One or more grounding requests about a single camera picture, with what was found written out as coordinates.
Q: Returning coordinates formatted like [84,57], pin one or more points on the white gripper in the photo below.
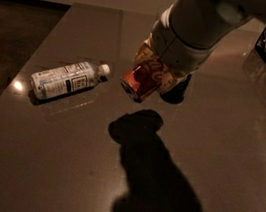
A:
[179,50]

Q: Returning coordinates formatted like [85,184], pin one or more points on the red coke can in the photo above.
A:
[143,80]

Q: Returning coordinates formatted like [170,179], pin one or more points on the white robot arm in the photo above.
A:
[235,13]

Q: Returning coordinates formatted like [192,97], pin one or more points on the blue pepsi can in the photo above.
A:
[176,94]

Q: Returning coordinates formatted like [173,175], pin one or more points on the clear plastic water bottle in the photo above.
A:
[68,79]

